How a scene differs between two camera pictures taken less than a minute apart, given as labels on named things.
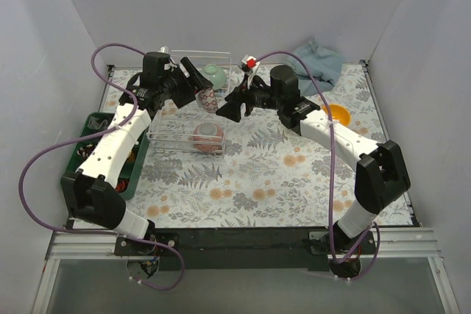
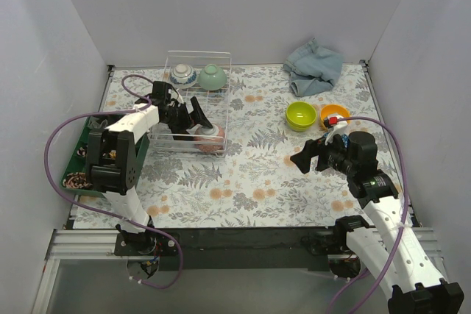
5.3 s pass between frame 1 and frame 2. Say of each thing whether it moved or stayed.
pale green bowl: stayed
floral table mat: stayed
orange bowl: stayed
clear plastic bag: stayed
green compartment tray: stayed
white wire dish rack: stayed
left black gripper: moved
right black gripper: moved
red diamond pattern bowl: moved
